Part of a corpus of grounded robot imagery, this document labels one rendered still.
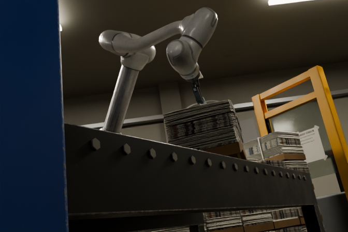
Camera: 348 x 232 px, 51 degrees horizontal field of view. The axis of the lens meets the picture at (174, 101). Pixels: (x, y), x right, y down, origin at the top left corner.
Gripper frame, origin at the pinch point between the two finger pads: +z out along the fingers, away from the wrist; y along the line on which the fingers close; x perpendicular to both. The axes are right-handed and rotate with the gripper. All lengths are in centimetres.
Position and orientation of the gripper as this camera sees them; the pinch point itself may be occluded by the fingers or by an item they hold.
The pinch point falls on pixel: (201, 89)
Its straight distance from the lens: 179.2
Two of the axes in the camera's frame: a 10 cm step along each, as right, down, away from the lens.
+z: 3.1, 3.6, 8.8
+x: 9.5, -2.0, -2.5
